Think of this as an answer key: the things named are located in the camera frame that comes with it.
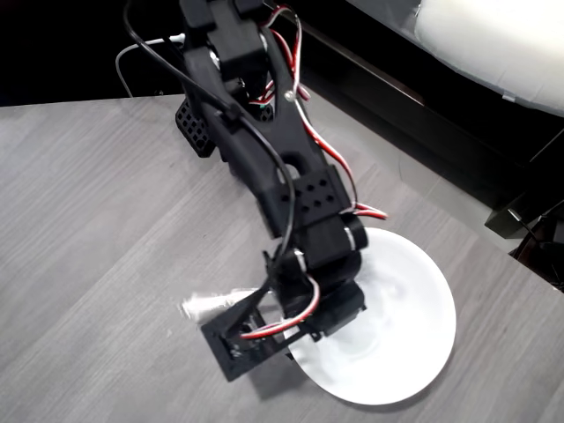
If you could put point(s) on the white cushion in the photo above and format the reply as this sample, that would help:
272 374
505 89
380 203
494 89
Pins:
484 35

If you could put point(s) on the white round plate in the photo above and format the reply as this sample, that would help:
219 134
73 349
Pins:
396 330

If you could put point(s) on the black perforated base clamp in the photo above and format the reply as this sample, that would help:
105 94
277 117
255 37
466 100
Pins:
194 128

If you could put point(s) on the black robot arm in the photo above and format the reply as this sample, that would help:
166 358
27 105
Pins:
286 132

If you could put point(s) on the black furniture frame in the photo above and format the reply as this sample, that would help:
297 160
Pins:
440 132

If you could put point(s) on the metal fork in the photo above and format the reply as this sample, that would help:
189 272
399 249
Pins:
207 306

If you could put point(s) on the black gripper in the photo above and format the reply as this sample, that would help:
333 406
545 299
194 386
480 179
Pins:
294 338

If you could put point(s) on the black camera mount frame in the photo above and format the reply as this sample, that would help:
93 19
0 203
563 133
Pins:
247 357

